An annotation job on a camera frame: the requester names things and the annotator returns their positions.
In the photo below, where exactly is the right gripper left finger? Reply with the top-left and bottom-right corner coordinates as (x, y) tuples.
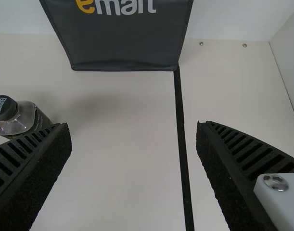
(0, 122), (73, 231)

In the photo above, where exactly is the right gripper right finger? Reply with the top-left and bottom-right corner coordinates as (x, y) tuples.
(196, 120), (294, 231)

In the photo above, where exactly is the dark coffee bottle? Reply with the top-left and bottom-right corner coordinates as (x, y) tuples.
(0, 94), (55, 141)

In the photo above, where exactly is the black strip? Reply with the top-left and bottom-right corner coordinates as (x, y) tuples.
(173, 63), (195, 231)

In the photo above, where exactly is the dark grey bag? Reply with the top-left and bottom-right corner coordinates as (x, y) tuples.
(38, 0), (194, 72)

